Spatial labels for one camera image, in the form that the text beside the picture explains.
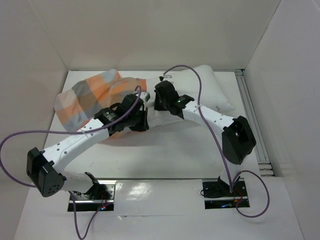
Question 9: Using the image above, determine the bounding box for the white pillow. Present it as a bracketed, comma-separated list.
[109, 64, 236, 146]

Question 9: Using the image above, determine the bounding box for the checkered orange grey pillowcase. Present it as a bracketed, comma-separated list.
[54, 69, 147, 132]

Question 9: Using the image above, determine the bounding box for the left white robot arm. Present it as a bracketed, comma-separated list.
[26, 92, 150, 200]

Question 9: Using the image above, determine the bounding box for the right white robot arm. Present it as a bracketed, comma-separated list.
[154, 80, 257, 196]

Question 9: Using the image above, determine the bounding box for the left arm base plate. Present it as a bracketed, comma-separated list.
[67, 172, 116, 212]

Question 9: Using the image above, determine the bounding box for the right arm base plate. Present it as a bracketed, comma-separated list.
[200, 179, 250, 210]

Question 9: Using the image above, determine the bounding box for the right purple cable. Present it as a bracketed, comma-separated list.
[162, 64, 271, 218]

